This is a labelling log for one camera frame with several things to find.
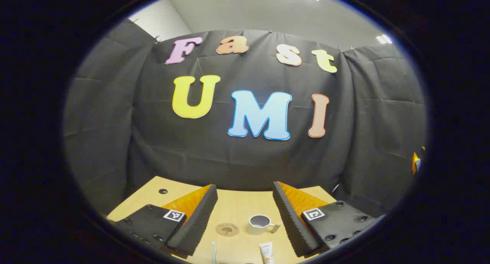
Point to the wooden desktop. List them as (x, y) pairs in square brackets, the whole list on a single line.
[(237, 206)]

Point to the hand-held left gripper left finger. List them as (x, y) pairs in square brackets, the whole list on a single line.
[(199, 218)]

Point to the round cork coaster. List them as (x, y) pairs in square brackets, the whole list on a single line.
[(227, 229)]

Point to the black backdrop cloth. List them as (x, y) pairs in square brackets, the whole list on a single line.
[(229, 160)]

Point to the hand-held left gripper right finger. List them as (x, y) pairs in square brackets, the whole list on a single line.
[(291, 218)]

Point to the pale green toothbrush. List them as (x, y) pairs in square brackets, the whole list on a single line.
[(214, 253)]

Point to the white toothpaste tube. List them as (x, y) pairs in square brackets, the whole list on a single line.
[(267, 253)]

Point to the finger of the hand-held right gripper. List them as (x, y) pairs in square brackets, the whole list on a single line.
[(415, 161)]

